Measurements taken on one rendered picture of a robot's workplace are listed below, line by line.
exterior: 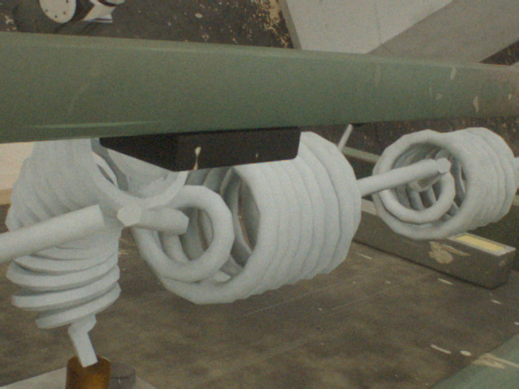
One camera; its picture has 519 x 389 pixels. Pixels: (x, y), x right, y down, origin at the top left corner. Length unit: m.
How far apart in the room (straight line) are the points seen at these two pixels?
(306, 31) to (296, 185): 3.59
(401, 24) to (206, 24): 0.84
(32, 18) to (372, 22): 2.17
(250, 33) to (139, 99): 3.57
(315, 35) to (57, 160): 3.62
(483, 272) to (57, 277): 0.69
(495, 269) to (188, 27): 2.68
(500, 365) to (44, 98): 0.35
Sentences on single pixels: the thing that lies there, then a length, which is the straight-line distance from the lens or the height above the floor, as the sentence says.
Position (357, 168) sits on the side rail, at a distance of 1.26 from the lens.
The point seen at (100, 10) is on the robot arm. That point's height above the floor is 1.17.
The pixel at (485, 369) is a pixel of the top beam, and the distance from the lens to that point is 0.45.
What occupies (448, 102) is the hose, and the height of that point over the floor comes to 1.92.
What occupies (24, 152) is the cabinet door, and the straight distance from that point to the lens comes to 1.15.
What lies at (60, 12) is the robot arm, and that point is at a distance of 1.36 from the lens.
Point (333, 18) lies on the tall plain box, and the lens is 3.80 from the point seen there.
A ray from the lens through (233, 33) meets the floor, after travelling 3.66.
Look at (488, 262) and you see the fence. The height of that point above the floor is 1.65.
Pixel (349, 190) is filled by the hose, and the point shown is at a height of 1.87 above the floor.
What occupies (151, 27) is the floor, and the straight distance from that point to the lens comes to 3.30.
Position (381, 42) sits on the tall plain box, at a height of 0.47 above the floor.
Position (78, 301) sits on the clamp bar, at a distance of 0.28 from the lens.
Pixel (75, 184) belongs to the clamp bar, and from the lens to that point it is 0.24.
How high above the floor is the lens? 2.04
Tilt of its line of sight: 38 degrees down
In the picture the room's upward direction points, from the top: 62 degrees clockwise
